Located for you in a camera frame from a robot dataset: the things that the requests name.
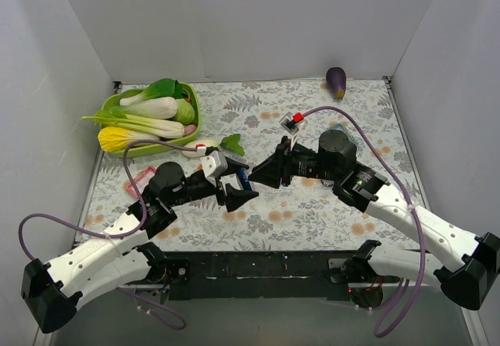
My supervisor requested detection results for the blue round pill container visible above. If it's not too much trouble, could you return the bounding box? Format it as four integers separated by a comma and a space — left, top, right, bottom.
236, 168, 254, 191

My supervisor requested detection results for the pink rectangular pill box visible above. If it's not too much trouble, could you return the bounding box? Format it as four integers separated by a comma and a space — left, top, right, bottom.
123, 166, 155, 198

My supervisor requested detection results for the green vegetable basket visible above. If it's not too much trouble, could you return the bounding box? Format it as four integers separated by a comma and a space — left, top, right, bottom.
92, 78, 201, 158

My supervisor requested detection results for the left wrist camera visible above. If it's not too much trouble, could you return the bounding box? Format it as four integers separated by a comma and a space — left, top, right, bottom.
200, 148, 228, 187

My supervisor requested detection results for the yellow toy napa cabbage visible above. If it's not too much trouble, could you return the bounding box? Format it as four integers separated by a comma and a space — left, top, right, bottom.
98, 127, 160, 152

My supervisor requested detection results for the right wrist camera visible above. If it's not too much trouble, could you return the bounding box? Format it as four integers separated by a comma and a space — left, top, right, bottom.
280, 112, 304, 146

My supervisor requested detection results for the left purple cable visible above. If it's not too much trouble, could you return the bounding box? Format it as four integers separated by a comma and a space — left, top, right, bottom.
17, 139, 208, 330

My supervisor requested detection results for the white toy bok choy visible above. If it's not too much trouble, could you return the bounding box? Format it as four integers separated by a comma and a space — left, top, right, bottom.
108, 78, 182, 119

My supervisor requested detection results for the blue rectangular pill box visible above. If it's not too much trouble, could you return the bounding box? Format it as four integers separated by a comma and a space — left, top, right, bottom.
327, 123, 359, 145

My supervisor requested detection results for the floral table mat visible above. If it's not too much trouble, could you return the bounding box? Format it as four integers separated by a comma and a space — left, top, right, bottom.
80, 80, 424, 251

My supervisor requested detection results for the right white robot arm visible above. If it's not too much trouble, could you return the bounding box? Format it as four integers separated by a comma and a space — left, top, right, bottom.
249, 130, 499, 311

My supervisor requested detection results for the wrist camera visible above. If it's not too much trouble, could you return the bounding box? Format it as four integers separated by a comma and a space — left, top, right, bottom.
200, 148, 228, 187
280, 112, 304, 146

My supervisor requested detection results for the green toy cabbage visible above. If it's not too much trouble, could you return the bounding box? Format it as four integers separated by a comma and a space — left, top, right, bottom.
171, 99, 195, 125

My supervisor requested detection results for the white toy radish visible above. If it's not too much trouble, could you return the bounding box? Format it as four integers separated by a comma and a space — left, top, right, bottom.
180, 134, 246, 159

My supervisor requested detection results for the green toy celery stalk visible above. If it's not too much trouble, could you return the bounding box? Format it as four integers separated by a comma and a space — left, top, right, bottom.
82, 110, 190, 139

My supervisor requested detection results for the purple toy eggplant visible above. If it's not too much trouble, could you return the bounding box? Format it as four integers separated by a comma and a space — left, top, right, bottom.
325, 67, 347, 100

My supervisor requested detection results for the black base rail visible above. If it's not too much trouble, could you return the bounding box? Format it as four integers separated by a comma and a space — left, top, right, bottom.
50, 250, 470, 302

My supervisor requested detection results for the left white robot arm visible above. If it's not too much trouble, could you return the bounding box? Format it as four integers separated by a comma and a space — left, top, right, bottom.
21, 151, 259, 334

